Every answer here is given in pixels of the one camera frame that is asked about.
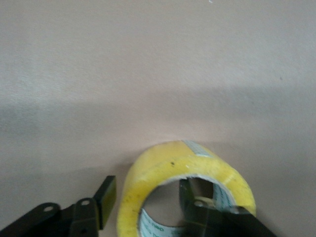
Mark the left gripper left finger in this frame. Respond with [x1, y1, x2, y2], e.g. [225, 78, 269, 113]
[0, 175, 117, 237]

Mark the brown table cloth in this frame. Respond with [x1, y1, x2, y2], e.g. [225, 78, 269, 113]
[0, 0, 316, 237]

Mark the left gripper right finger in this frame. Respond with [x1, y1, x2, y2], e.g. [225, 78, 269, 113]
[178, 178, 275, 237]

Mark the yellow packing tape roll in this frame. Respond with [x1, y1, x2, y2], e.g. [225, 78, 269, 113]
[116, 140, 256, 237]

